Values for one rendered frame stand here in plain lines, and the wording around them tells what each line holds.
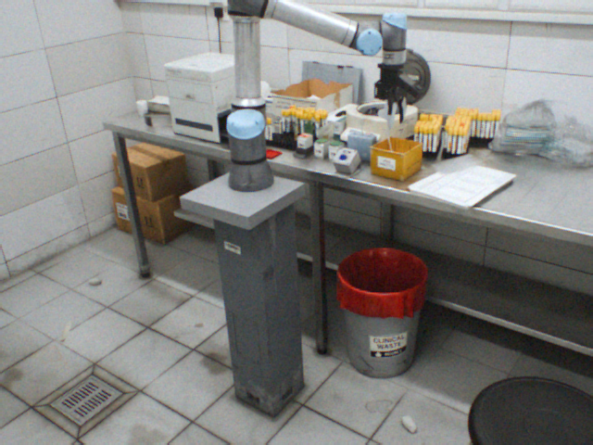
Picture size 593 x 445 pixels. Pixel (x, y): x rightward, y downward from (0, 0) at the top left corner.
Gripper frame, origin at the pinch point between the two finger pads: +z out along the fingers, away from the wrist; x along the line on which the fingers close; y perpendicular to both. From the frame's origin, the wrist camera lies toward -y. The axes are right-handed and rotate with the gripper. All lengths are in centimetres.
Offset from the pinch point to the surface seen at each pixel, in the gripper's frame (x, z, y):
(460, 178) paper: -3.6, 16.3, -22.6
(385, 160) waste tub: 6.5, 11.4, 0.2
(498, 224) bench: 8.4, 23.0, -41.2
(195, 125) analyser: 14, 12, 89
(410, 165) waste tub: 1.3, 13.4, -6.5
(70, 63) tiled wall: -4, 2, 208
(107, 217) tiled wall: -6, 98, 208
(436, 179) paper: 1.4, 16.2, -16.4
